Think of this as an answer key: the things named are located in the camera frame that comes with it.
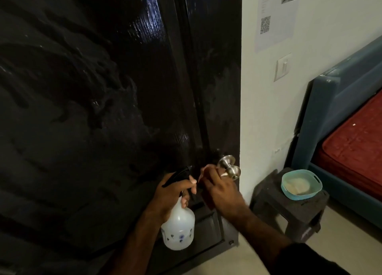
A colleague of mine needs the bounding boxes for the person's right hand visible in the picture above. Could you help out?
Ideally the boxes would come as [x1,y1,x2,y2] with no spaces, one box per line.
[197,164,250,220]

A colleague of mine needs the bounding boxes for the person's left hand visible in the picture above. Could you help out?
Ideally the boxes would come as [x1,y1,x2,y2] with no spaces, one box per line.
[146,172,197,224]

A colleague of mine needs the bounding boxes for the silver door knob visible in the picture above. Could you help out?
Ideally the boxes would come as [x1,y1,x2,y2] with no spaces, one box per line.
[217,154,242,181]

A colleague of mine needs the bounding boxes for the white spray bottle black trigger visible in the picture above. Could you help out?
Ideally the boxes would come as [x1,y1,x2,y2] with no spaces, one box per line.
[160,166,196,251]

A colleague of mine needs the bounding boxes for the black wooden door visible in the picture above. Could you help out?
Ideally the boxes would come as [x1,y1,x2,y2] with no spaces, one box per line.
[0,0,242,275]

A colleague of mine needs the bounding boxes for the person's left forearm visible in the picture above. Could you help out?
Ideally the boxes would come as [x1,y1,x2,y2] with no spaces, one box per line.
[109,212,165,275]

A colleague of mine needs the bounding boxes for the person's right forearm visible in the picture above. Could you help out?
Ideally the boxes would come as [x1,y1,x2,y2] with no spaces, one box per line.
[236,206,293,269]

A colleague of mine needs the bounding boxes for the dark plastic stool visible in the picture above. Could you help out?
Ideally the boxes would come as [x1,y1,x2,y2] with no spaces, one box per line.
[249,167,330,244]

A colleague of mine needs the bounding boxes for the light green tray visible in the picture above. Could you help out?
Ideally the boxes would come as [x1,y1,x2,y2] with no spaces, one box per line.
[281,169,323,201]

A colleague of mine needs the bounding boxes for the black right sleeve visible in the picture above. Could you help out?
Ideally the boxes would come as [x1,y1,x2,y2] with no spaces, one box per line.
[270,243,351,275]

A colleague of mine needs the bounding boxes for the red quilted mattress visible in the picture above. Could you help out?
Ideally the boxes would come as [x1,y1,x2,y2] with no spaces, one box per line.
[315,90,382,202]

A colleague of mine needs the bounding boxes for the white single wall switch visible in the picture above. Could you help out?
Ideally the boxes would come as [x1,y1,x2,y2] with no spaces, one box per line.
[274,53,292,83]

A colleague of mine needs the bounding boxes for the blue bed frame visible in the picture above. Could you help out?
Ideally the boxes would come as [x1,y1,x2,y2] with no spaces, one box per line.
[291,34,382,230]

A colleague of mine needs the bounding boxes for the printed wall notice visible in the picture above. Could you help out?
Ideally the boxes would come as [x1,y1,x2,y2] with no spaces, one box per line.
[254,0,300,53]

